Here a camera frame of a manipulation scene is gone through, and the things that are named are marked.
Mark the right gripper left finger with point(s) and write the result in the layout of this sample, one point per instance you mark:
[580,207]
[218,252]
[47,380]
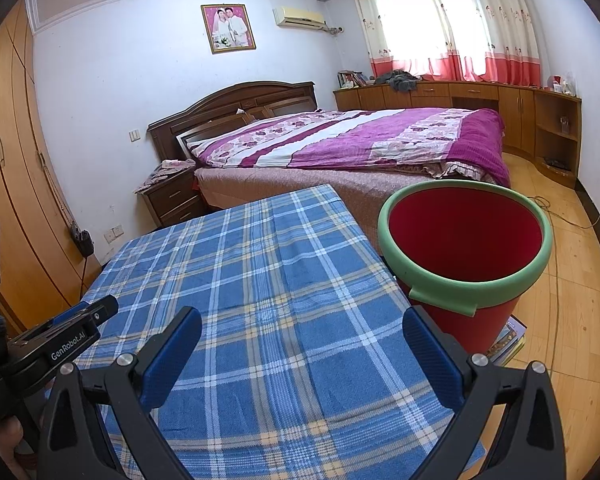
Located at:
[163,357]

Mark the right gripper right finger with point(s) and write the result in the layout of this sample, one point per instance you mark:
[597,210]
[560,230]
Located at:
[440,356]

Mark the left hand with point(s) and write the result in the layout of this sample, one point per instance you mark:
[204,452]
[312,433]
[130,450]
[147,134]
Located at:
[11,434]

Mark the orange wooden wardrobe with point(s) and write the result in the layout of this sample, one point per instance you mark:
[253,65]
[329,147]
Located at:
[42,270]

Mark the red bin green rim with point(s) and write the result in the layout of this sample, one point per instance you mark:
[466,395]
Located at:
[466,252]

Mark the blue plaid tablecloth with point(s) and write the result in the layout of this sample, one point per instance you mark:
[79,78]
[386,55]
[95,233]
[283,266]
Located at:
[302,370]

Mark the dark wooden nightstand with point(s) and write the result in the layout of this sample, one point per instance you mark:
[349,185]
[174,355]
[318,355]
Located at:
[175,200]

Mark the dark wooden bed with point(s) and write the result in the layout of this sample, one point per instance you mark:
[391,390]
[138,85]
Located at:
[363,191]

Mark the pink cloth on nightstand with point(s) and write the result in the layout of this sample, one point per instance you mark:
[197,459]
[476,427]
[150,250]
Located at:
[166,169]

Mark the purple floral quilt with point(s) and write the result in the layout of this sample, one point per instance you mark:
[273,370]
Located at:
[434,141]

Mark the long wooden cabinet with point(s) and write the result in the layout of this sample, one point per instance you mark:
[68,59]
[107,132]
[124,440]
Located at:
[542,126]

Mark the dark clothes pile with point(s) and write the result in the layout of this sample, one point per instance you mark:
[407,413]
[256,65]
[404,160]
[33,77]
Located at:
[398,80]

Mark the framed wedding photo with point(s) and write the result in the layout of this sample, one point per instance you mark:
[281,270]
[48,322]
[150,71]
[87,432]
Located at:
[228,27]

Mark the red white curtains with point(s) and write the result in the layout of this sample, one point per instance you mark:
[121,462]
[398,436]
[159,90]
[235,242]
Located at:
[453,40]

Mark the white wall air conditioner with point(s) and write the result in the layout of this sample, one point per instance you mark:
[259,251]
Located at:
[291,17]

